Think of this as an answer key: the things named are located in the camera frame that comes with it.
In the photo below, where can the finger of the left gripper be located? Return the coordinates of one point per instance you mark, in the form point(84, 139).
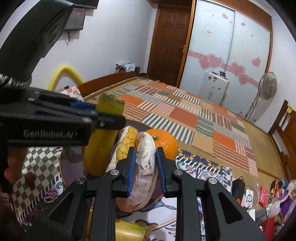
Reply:
point(107, 121)
point(83, 105)

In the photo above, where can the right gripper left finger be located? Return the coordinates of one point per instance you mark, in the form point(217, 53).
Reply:
point(86, 207)

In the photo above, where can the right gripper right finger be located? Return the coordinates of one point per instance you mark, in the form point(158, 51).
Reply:
point(224, 217)

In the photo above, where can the long yellow sugarcane piece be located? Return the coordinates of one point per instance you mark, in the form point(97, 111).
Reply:
point(97, 154)

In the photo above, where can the short yellow sugarcane piece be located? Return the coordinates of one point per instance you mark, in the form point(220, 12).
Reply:
point(118, 229)

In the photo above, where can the peeled pink pomelo segment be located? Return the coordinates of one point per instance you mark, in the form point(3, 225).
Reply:
point(145, 175)

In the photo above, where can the person hand holding gripper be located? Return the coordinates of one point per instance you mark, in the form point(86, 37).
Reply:
point(16, 158)

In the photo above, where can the wooden footboard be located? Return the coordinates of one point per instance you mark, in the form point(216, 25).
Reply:
point(94, 85)

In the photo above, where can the yellow foam tube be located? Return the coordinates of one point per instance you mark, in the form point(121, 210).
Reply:
point(64, 70)

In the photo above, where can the black orange headphone earcup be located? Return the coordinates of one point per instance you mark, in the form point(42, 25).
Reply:
point(238, 187)

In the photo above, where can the red packet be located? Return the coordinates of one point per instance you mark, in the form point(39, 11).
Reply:
point(263, 197)

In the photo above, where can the large orange on plate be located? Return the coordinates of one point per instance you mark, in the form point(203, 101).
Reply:
point(165, 140)

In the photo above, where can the dark purple plate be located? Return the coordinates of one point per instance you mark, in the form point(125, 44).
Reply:
point(71, 168)

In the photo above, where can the clutter on footboard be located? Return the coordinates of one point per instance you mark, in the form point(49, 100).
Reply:
point(124, 66)

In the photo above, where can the patchwork striped bed mat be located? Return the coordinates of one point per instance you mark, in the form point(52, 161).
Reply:
point(191, 120)

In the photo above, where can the white metal appliance box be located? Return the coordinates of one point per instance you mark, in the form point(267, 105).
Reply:
point(214, 87)

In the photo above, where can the wooden headboard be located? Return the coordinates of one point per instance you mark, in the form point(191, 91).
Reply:
point(282, 133)

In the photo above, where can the brown wooden door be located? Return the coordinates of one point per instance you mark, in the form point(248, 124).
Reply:
point(169, 40)

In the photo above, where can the frosted sliding glass door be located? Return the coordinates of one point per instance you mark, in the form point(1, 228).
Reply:
point(226, 40)

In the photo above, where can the white standing fan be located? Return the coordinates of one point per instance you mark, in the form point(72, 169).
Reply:
point(266, 91)

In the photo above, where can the small wall monitor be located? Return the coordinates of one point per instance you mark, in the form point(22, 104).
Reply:
point(76, 20)

